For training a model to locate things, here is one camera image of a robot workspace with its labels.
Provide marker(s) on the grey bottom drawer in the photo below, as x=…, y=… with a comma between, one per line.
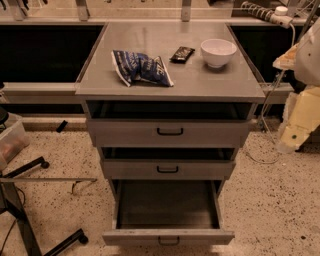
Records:
x=167, y=213

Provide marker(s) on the grey drawer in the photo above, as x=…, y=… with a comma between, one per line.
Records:
x=167, y=124
x=167, y=213
x=167, y=163

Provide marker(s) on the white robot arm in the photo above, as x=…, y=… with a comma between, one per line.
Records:
x=302, y=110

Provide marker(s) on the grey metal drawer cabinet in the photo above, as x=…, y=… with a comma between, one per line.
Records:
x=194, y=81

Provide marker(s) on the grey top drawer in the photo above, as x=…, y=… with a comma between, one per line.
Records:
x=167, y=124

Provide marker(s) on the grey middle drawer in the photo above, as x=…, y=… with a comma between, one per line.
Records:
x=167, y=163

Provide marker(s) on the blue chip bag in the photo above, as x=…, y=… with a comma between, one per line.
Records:
x=132, y=67

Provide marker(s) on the black snack packet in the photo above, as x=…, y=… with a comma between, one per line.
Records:
x=182, y=54

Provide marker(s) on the white ceramic bowl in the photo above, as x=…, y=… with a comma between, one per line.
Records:
x=217, y=52

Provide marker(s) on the small black floor object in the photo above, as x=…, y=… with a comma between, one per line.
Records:
x=61, y=127

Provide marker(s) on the clear plastic storage box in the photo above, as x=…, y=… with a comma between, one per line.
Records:
x=13, y=139

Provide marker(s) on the white power strip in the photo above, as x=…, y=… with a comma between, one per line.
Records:
x=278, y=16

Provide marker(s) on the thin metal bar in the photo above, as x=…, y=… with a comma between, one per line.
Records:
x=46, y=180

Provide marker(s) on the black rolling stand base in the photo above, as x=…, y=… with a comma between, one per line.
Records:
x=10, y=202

